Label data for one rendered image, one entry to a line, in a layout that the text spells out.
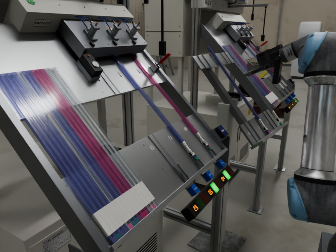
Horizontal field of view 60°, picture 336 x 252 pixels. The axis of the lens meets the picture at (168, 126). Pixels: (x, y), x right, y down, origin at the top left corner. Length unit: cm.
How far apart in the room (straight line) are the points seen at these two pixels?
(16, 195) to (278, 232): 149
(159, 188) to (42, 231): 37
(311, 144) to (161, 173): 43
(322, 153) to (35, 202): 92
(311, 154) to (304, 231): 123
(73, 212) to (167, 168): 35
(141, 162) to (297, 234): 137
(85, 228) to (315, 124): 65
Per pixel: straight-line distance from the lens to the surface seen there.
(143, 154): 89
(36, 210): 108
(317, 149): 90
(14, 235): 100
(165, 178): 89
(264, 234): 197
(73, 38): 104
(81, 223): 69
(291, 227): 209
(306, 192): 90
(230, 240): 187
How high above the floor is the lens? 118
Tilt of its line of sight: 18 degrees down
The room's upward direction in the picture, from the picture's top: straight up
